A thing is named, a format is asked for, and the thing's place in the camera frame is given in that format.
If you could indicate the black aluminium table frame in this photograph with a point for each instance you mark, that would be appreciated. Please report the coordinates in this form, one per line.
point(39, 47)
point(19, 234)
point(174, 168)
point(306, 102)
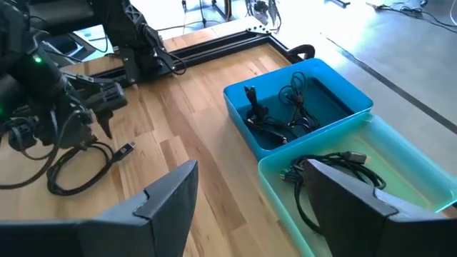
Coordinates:
point(221, 46)

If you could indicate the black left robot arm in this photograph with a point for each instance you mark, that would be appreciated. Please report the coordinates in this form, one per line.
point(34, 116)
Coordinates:
point(132, 32)

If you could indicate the blue plastic bin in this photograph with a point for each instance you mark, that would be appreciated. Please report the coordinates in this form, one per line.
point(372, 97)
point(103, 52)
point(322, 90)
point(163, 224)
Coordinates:
point(342, 96)

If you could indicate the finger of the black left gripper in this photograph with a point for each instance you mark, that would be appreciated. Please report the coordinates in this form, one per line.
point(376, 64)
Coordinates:
point(105, 123)

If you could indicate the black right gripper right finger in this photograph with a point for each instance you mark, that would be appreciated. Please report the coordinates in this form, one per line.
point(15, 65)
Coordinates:
point(357, 221)

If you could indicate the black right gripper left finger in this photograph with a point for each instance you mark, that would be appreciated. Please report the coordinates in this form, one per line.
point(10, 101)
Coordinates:
point(160, 214)

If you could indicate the teal plastic bin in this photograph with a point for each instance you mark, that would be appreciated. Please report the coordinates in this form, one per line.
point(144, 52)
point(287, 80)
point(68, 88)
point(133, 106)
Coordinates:
point(410, 167)

